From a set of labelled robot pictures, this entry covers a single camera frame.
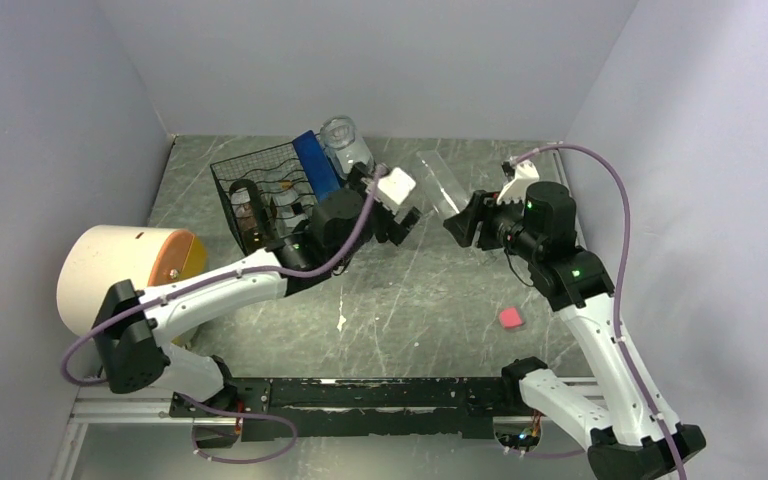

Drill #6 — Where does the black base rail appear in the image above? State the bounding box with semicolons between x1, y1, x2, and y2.
207;357;546;447

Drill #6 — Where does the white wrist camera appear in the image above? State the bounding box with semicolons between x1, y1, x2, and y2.
496;157;540;205
375;167;416;214

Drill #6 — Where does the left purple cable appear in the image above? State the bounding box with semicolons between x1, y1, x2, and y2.
60;165;389;388

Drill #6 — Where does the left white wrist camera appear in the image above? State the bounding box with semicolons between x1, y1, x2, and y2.
375;167;416;214

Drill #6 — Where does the clear red-label bottle silver cap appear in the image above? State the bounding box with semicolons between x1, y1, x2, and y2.
320;115;375;179

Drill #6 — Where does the white cylindrical drum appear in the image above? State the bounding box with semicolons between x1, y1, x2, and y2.
56;225;208;336

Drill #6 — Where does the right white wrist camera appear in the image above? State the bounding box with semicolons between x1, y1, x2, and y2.
496;157;540;205

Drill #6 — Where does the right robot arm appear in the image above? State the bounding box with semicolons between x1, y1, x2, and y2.
438;181;706;479

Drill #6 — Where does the purple cable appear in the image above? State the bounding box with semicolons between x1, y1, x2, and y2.
60;165;389;388
509;143;690;480

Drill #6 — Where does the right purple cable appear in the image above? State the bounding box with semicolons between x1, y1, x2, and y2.
509;143;690;480

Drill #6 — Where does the gold-foil wine bottle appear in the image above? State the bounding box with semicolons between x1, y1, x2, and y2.
230;179;266;254

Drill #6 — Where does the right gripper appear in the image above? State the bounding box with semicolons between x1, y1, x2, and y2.
445;187;543;262

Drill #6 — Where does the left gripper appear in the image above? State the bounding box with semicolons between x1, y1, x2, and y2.
334;162;422;267

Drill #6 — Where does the blue labelled water bottle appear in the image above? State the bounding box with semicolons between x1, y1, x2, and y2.
292;130;341;203

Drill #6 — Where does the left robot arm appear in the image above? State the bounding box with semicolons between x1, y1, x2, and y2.
90;189;421;416

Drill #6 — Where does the black wire wine rack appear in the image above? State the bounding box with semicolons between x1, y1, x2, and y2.
210;141;319;255

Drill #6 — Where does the pink small object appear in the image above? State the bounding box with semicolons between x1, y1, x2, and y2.
498;307;525;330

